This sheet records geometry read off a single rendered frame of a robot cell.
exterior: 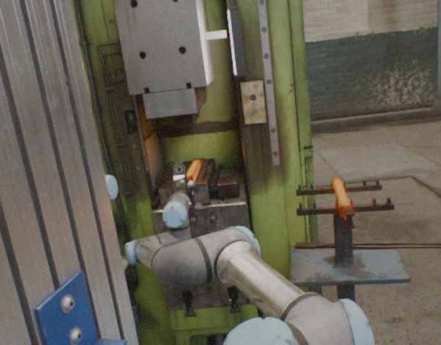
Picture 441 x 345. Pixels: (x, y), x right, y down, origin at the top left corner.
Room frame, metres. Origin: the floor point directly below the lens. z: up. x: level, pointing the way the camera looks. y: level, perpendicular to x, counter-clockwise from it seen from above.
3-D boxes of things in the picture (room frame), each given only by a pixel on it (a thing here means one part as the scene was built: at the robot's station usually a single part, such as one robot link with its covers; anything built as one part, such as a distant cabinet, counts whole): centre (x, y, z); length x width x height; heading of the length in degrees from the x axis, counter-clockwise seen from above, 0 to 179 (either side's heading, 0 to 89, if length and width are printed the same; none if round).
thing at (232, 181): (1.77, -0.01, 0.95); 0.12 x 0.08 x 0.06; 176
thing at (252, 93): (1.83, -0.15, 1.27); 0.09 x 0.02 x 0.17; 86
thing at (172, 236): (1.40, 0.19, 0.90); 0.11 x 0.08 x 0.11; 113
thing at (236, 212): (1.94, 0.10, 0.69); 0.56 x 0.38 x 0.45; 176
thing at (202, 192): (1.94, 0.16, 0.96); 0.42 x 0.20 x 0.09; 176
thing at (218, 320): (1.94, 0.10, 0.23); 0.55 x 0.37 x 0.47; 176
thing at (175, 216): (1.40, 0.17, 0.99); 0.11 x 0.08 x 0.09; 176
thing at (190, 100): (1.94, 0.16, 1.32); 0.42 x 0.20 x 0.10; 176
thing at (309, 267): (1.51, -0.40, 0.68); 0.40 x 0.30 x 0.02; 80
